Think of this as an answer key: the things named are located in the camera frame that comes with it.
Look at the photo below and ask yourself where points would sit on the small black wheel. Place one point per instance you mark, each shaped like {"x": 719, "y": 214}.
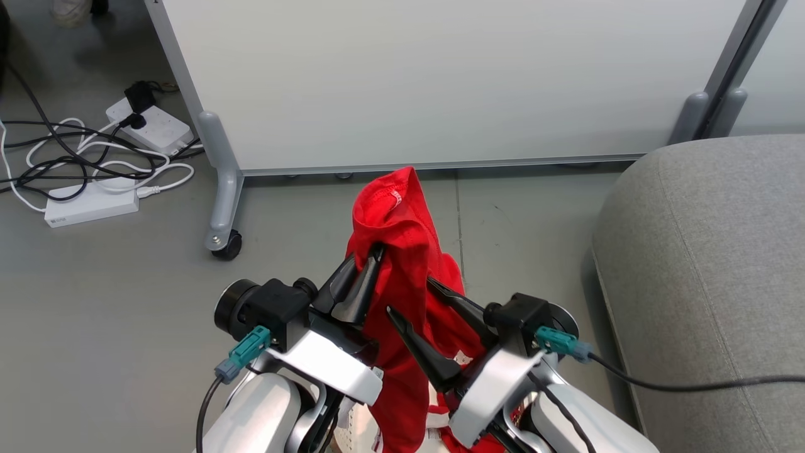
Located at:
{"x": 99, "y": 6}

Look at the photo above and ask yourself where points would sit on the grey fabric sofa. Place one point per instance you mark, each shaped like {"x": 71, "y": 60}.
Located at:
{"x": 723, "y": 251}

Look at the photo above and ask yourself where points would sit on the black power adapter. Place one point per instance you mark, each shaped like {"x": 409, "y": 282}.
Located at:
{"x": 139, "y": 95}

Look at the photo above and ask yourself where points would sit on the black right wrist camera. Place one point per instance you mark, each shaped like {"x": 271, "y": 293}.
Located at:
{"x": 522, "y": 314}

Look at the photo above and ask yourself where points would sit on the grey partition foot post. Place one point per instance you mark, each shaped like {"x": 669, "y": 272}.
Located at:
{"x": 688, "y": 116}
{"x": 732, "y": 110}

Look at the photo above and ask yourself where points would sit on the narrow white partition board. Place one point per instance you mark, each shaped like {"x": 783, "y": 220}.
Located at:
{"x": 777, "y": 75}

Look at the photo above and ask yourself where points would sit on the beige shoe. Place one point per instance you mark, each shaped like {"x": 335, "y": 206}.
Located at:
{"x": 70, "y": 9}

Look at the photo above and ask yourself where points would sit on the grey partition leg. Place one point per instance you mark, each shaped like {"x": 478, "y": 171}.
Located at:
{"x": 223, "y": 182}

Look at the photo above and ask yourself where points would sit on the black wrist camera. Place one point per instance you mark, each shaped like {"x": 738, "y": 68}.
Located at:
{"x": 277, "y": 308}
{"x": 522, "y": 314}

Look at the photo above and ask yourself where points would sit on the black plug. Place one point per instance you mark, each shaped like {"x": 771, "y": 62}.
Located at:
{"x": 133, "y": 119}

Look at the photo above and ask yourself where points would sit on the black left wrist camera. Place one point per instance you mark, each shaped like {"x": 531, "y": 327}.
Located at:
{"x": 277, "y": 308}

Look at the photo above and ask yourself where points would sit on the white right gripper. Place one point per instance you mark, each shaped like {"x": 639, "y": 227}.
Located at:
{"x": 490, "y": 390}

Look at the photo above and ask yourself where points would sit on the square white power strip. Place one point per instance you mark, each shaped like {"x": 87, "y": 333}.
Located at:
{"x": 160, "y": 129}

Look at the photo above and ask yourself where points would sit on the red and white garment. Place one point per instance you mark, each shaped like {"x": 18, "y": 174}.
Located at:
{"x": 402, "y": 251}

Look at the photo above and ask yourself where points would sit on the long white power strip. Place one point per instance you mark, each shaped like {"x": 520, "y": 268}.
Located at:
{"x": 91, "y": 206}

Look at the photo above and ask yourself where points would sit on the large white partition board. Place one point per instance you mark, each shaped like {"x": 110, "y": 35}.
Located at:
{"x": 440, "y": 75}

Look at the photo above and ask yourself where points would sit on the black caster wheel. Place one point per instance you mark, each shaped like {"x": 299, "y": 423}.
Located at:
{"x": 229, "y": 246}

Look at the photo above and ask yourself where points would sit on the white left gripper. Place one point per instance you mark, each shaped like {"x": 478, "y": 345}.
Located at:
{"x": 327, "y": 365}

